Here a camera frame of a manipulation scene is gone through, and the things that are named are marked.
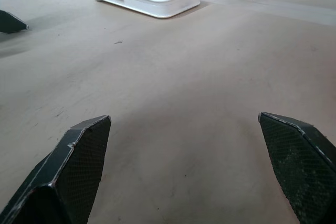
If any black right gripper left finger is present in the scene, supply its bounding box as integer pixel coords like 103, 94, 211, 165
0, 114, 112, 224

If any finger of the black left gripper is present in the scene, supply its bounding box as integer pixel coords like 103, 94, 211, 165
0, 9, 29, 34

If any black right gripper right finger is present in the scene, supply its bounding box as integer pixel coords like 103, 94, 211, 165
257, 112, 336, 224

